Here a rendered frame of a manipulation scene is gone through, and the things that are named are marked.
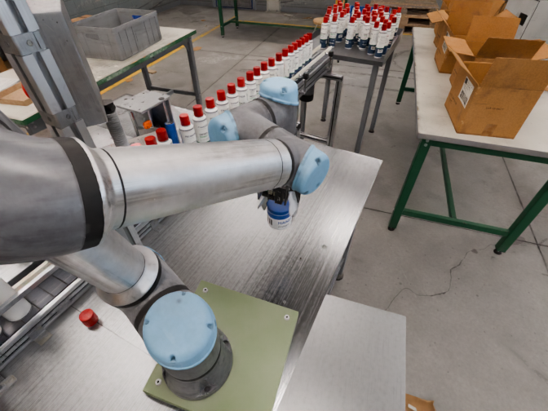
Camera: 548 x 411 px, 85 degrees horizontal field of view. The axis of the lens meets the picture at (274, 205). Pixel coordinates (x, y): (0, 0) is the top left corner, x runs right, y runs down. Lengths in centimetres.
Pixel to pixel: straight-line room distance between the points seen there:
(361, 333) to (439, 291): 127
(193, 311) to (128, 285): 12
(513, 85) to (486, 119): 18
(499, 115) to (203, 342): 166
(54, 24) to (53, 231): 43
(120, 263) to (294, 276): 51
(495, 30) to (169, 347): 241
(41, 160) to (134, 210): 8
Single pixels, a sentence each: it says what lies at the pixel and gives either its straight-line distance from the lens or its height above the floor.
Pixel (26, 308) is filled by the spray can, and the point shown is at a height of 90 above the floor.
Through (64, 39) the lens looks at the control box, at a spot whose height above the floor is 144.
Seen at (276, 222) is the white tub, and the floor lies 98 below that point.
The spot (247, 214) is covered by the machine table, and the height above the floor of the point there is 83.
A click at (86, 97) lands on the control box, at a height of 134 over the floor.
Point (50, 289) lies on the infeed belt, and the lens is 100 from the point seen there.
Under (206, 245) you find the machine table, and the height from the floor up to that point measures 83.
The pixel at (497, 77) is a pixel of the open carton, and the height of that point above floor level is 107.
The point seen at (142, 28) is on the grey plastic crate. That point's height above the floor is 95.
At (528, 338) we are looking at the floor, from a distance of 215.
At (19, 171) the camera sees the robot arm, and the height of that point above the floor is 146.
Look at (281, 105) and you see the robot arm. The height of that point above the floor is 132.
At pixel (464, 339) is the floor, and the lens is 197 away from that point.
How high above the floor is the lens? 158
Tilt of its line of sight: 44 degrees down
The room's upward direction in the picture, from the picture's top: straight up
